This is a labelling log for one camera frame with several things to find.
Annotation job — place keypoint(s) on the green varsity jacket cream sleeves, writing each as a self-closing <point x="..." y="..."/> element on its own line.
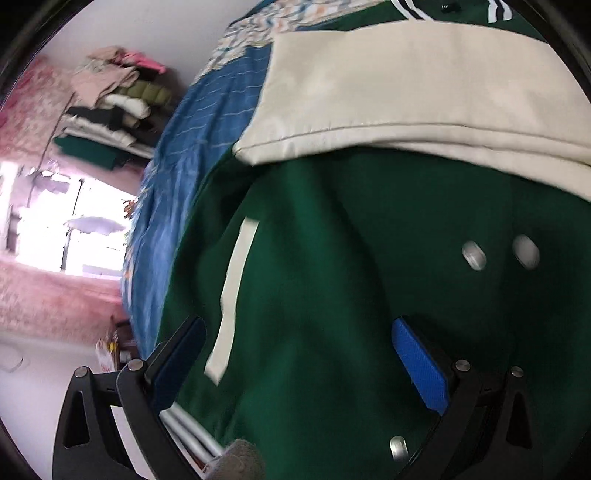
<point x="341" y="240"/>

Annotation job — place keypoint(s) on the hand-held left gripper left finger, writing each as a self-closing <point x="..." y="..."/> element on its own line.
<point x="180" y="364"/>

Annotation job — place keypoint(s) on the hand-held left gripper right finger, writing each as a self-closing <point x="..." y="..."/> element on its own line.
<point x="418" y="364"/>

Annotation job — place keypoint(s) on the grey fuzzy cloth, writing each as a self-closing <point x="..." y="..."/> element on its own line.
<point x="238" y="461"/>

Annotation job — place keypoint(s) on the pink plush toy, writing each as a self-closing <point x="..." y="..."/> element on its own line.
<point x="145" y="62"/>

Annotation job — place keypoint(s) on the pink fleece coat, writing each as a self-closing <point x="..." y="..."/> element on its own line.
<point x="99" y="76"/>

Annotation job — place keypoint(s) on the white puffer jacket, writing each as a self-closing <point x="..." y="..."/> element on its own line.
<point x="129" y="107"/>

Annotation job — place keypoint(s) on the blue striped plaid bed quilt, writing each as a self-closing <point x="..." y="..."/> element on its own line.
<point x="194" y="152"/>

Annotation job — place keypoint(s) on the pink floral curtain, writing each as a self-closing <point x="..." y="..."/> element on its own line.
<point x="32" y="106"/>

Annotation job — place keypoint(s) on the olive green puffer jacket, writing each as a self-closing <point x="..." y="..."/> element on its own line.
<point x="150" y="92"/>

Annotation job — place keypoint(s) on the white cloth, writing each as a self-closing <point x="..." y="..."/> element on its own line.
<point x="94" y="225"/>

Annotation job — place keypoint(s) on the black coat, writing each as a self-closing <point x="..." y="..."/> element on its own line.
<point x="99" y="117"/>

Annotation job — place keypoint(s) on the dark green coat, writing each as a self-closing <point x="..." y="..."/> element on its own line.
<point x="87" y="152"/>

